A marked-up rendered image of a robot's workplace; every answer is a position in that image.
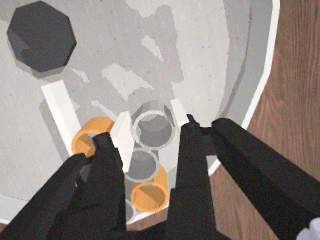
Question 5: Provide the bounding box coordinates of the grey hollow cylinder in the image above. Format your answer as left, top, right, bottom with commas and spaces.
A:
133, 101, 175, 150
125, 179, 137, 224
124, 141, 159, 183

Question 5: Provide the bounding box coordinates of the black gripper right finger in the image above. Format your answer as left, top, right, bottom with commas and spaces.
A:
164, 99, 320, 240

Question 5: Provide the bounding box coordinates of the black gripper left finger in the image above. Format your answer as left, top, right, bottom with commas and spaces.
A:
0, 111, 135, 240

